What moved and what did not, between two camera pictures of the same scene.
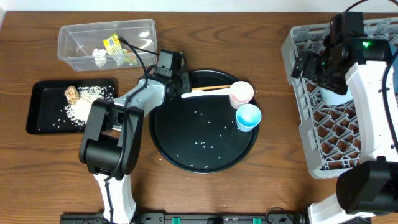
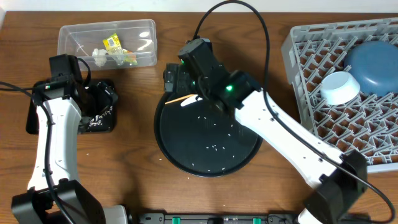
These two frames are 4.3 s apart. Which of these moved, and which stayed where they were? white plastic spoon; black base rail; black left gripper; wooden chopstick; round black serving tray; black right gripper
Moved: white plastic spoon; black left gripper; black right gripper; round black serving tray; wooden chopstick
Stayed: black base rail
